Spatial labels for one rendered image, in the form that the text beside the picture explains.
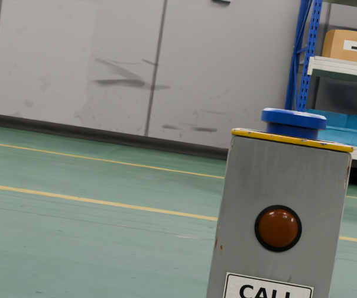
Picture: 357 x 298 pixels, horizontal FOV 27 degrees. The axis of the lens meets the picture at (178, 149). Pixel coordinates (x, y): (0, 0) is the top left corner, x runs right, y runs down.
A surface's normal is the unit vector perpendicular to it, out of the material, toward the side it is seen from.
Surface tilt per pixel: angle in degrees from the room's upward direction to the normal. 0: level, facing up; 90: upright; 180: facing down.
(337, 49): 91
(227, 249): 90
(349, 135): 95
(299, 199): 90
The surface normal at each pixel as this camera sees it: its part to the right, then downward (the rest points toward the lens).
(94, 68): 0.00, 0.05
